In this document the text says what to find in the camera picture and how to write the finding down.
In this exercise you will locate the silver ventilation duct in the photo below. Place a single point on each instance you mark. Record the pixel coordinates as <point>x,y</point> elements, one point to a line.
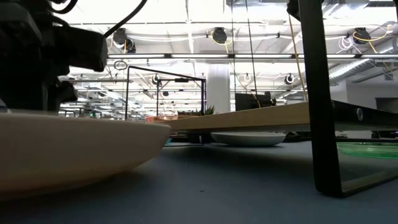
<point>351,70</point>

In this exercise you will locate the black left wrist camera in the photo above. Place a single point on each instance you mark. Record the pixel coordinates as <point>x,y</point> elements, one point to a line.
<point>81,49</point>

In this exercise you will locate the blue-grey table mat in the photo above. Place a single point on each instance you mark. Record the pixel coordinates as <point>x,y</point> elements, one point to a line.
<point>217,180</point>

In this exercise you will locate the orange translucent plate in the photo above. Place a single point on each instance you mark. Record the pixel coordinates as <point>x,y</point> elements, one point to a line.
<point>158,118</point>

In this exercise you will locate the white plate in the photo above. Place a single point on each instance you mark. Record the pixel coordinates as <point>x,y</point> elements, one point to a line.
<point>248,139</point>

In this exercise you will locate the wooden shelf with black frames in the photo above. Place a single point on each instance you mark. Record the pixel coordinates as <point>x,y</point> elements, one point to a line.
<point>248,118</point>

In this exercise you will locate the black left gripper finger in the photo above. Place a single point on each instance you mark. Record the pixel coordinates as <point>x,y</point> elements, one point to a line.
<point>63,93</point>

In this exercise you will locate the white building column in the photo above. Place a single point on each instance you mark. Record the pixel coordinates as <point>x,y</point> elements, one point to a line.
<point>218,90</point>

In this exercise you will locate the succulent plant in pot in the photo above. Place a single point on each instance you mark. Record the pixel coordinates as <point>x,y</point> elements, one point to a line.
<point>205,111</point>

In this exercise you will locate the large beige bowl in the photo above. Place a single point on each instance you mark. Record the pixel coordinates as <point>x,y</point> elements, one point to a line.
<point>77,149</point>

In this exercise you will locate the green translucent plate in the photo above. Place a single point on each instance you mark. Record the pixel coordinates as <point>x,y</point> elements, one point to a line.
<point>370,151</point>

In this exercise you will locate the ceiling light strip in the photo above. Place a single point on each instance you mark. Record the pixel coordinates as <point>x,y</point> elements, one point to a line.
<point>199,56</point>

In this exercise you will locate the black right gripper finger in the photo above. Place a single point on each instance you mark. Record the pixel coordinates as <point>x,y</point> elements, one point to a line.
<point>293,9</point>

